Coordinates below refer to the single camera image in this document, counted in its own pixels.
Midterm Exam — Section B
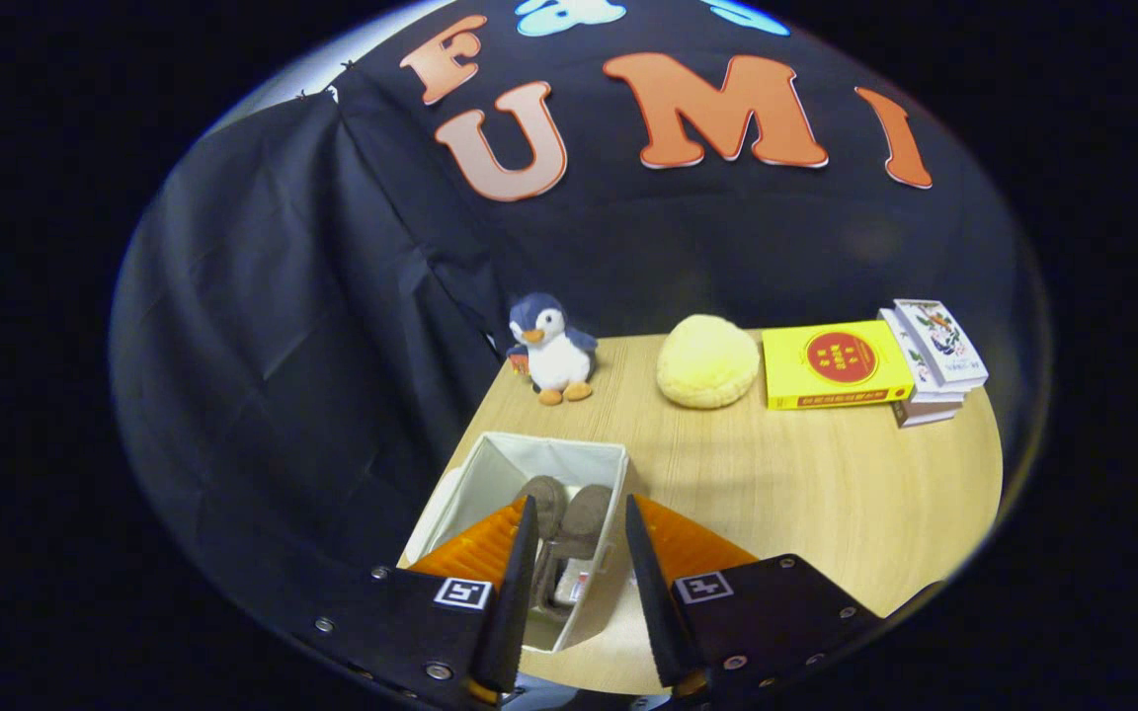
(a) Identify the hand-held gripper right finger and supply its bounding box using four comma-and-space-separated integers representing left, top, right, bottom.
624, 494, 886, 700

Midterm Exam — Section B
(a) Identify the brown-spined book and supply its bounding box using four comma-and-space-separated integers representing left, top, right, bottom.
890, 395, 960, 429

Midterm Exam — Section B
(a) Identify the white illustrated book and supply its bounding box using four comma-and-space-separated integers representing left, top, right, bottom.
892, 298, 990, 393

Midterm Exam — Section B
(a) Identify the yellow book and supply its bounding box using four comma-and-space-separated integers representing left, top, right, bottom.
762, 320, 916, 411

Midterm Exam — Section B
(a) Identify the brown fabric storage box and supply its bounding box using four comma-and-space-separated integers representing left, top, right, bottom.
399, 431, 631, 655

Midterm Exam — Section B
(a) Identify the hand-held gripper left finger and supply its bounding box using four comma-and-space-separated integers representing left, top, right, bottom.
297, 494, 540, 707

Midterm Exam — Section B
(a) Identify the brown shoe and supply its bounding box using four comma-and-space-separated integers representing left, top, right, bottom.
534, 483, 615, 623
513, 475, 570, 593

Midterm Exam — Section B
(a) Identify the penguin plush toy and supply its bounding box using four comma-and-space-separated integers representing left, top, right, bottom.
506, 292, 600, 407

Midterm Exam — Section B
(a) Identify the yellow round plush bun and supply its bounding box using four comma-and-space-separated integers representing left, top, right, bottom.
655, 314, 762, 410

